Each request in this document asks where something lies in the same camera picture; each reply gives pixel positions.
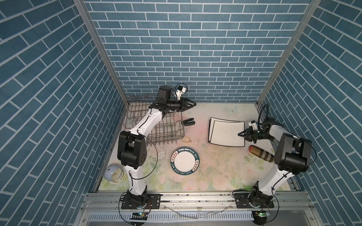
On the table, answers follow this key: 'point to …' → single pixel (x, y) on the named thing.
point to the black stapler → (188, 122)
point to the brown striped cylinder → (261, 153)
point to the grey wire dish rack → (170, 129)
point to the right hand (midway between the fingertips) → (241, 135)
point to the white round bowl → (114, 173)
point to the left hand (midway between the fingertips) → (197, 106)
